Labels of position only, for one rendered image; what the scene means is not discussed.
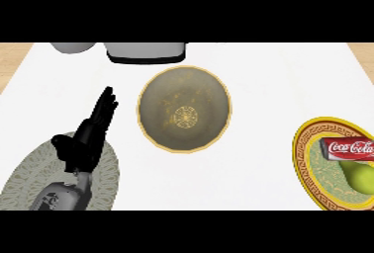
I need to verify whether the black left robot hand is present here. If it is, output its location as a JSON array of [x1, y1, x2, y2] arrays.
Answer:
[[50, 86, 119, 174]]

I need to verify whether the olive bowl with gold rim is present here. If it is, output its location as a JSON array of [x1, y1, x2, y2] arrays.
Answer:
[[136, 65, 233, 154]]

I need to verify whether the yellow patterned plate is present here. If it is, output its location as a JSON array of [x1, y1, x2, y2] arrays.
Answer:
[[291, 116, 374, 211]]

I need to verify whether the green pear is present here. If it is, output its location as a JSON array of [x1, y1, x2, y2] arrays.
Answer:
[[338, 160, 374, 196]]

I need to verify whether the grey-green patterned placemat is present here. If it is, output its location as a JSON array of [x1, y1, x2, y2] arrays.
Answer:
[[0, 131, 121, 211]]

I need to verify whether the grey rounded container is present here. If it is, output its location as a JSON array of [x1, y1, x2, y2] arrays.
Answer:
[[50, 42, 99, 54]]

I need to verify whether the red soda can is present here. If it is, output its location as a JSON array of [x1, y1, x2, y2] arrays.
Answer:
[[318, 136, 374, 162]]

